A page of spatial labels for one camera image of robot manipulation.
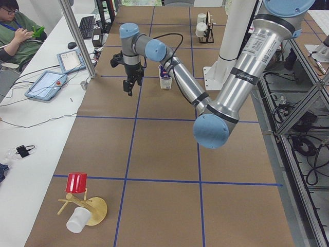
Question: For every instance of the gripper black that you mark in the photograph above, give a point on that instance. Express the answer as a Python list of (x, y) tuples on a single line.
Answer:
[(133, 71)]

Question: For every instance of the blue white milk carton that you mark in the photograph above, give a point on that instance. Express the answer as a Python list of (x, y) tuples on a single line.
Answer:
[(165, 78)]

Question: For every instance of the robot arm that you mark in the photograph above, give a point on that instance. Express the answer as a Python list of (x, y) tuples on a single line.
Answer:
[(275, 22)]

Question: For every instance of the red cup on stand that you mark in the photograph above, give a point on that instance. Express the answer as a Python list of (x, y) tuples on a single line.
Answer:
[(76, 182)]

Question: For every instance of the white cup on stand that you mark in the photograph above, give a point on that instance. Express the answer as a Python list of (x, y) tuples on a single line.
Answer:
[(78, 220)]

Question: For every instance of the small metal cylinder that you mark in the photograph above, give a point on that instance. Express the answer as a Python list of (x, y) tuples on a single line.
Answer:
[(84, 85)]

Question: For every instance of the teach pendant far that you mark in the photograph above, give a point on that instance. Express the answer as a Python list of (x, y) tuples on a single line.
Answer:
[(71, 61)]

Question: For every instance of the teach pendant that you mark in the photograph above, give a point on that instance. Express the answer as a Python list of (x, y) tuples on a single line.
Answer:
[(71, 61), (47, 86)]

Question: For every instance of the black computer mouse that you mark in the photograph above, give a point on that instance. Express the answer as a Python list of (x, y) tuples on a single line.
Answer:
[(71, 45)]

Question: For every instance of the black keyboard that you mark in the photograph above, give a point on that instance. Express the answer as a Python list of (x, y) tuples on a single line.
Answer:
[(86, 26)]

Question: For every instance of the teach pendant near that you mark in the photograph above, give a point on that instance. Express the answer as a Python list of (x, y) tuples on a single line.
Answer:
[(47, 86)]

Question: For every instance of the person in green shirt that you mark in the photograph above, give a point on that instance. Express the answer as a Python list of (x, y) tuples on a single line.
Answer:
[(18, 42)]

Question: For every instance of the wooden mug tree stand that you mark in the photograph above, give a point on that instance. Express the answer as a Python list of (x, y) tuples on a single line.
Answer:
[(95, 205)]

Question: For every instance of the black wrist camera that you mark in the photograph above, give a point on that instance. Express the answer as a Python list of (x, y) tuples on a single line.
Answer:
[(116, 60)]

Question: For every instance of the aluminium frame post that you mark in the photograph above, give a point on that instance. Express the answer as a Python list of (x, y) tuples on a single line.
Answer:
[(76, 34)]

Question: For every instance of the black wire dish rack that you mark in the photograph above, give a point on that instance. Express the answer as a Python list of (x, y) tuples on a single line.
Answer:
[(208, 37)]

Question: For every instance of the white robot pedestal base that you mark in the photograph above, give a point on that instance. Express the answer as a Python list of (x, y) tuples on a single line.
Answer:
[(238, 24)]

